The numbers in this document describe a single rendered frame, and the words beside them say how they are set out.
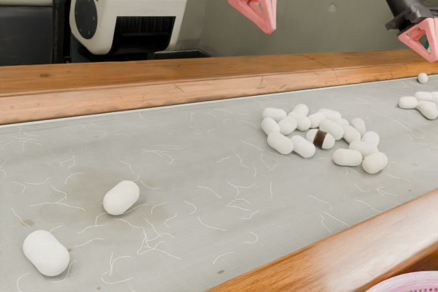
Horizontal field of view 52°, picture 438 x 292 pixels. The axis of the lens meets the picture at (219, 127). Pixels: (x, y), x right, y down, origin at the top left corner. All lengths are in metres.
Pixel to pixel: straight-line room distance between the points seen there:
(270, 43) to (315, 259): 2.47
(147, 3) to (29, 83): 0.54
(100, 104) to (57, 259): 0.28
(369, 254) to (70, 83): 0.39
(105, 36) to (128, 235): 0.72
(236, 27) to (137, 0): 1.96
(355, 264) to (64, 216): 0.23
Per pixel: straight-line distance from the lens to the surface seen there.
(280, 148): 0.53
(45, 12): 1.29
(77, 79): 0.59
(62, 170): 0.45
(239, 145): 0.53
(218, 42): 3.09
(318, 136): 0.57
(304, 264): 0.34
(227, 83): 0.68
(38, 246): 0.33
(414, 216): 0.46
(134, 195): 0.39
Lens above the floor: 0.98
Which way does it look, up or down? 24 degrees down
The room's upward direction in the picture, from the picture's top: 11 degrees clockwise
